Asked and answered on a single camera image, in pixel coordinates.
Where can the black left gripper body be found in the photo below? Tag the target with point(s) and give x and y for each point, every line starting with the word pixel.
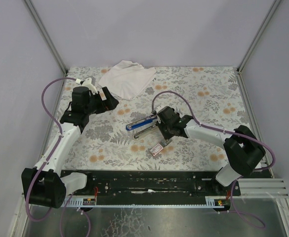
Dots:
pixel 104 100

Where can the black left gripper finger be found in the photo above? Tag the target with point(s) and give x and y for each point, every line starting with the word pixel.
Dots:
pixel 108 107
pixel 109 98

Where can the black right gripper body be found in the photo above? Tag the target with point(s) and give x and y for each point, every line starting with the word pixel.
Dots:
pixel 160 127

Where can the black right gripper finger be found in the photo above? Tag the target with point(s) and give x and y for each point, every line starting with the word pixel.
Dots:
pixel 153 117
pixel 167 139

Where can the blue stapler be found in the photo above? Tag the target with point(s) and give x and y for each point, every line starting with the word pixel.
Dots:
pixel 139 123

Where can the red and white staple box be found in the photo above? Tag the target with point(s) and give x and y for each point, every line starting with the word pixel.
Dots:
pixel 159 147

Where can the beige stapler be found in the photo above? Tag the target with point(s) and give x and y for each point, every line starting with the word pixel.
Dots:
pixel 145 132

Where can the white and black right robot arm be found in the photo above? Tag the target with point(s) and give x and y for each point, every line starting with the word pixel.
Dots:
pixel 243 154

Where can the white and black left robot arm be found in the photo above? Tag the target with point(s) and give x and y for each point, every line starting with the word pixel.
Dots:
pixel 43 184

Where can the white folded cloth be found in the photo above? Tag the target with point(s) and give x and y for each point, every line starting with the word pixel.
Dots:
pixel 127 79

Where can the floral patterned table mat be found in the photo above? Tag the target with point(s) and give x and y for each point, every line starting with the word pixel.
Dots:
pixel 210 93

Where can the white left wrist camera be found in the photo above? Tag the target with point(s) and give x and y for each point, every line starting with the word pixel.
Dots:
pixel 89 83

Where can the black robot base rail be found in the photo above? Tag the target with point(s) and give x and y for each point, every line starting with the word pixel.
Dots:
pixel 154 187

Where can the right aluminium frame post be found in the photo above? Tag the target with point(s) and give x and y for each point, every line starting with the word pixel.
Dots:
pixel 262 28

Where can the aluminium frame post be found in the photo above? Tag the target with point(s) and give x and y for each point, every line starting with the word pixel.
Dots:
pixel 45 35
pixel 262 28

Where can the white slotted cable duct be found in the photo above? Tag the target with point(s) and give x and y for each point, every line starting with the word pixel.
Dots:
pixel 80 202

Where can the left aluminium frame post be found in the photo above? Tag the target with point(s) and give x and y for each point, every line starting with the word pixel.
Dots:
pixel 45 35

